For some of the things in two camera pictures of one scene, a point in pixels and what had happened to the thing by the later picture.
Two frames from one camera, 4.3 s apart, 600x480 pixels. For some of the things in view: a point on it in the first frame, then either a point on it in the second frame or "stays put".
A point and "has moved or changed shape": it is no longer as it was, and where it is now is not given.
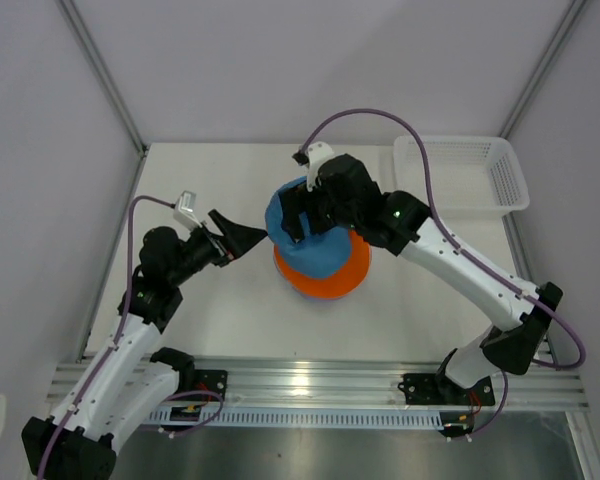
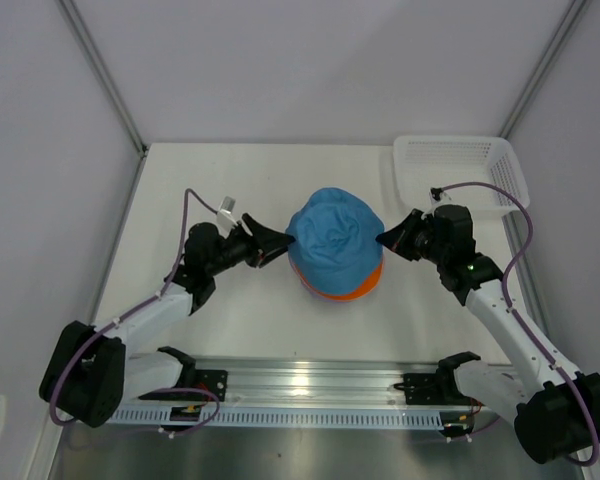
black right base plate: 428,389 stays put
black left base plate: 208,380 stays put
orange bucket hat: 330,286 -> 363,290
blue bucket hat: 320,255 has moved or changed shape
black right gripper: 292,203 -> 398,239
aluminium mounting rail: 543,386 stays put
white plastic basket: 470,176 stays put
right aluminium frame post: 555,46 stays put
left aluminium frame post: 102,71 stays put
